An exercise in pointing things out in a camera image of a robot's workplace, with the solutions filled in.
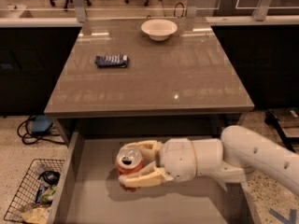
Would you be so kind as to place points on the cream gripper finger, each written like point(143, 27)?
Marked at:
point(146, 177)
point(148, 148)

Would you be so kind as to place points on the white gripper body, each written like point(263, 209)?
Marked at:
point(177, 157)

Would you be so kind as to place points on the red coke can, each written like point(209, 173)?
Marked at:
point(129, 160)

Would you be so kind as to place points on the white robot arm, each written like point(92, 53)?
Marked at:
point(231, 158)

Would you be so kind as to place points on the open grey top drawer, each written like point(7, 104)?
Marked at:
point(89, 193)

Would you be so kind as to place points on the grey counter cabinet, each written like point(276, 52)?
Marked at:
point(187, 74)

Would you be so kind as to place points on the blue striped snack bag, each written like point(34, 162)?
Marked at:
point(111, 61)

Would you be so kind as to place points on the green snack bag in basket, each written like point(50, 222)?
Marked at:
point(47, 195)

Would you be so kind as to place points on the blue foot pedal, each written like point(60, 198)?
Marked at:
point(41, 125)

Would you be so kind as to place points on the white ceramic bowl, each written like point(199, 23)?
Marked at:
point(158, 29)

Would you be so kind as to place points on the yellow snack bag in basket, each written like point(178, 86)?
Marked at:
point(37, 215)

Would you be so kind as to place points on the black rolling cart frame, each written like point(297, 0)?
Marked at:
point(286, 122)

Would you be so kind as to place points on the black wire basket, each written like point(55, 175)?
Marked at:
point(41, 175)

